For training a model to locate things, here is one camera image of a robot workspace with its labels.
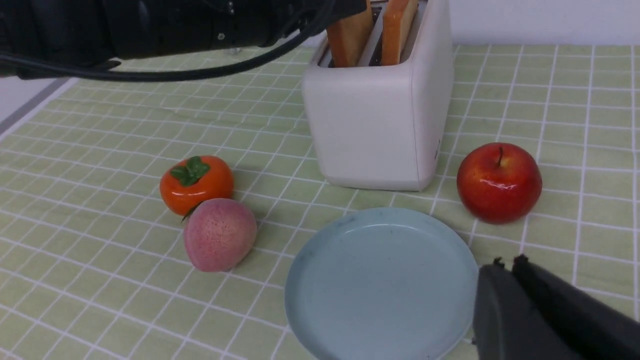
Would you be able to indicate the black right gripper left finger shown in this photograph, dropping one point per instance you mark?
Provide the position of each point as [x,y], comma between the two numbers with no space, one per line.
[506,323]

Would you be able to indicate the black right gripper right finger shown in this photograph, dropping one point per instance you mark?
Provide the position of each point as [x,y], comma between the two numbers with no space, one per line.
[588,326]

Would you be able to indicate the toasted bread slice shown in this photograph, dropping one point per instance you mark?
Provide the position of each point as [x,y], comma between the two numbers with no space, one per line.
[397,21]
[348,37]

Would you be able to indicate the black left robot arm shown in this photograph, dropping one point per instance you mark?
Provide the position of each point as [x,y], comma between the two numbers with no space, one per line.
[87,39]

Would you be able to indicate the light blue plate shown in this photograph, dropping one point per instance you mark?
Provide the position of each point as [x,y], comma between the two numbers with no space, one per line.
[382,284]

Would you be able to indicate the red apple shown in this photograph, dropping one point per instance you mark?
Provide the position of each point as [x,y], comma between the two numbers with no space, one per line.
[499,183]

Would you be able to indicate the white two-slot toaster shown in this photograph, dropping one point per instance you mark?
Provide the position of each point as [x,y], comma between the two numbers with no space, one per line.
[381,127]

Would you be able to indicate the pink peach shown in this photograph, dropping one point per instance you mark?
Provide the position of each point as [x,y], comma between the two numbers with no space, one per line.
[219,234]

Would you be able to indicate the orange persimmon with green leaves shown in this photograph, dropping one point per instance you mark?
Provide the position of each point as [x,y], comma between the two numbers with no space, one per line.
[195,180]

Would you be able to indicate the green checkered tablecloth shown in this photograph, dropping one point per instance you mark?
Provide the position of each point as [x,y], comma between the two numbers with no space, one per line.
[93,265]

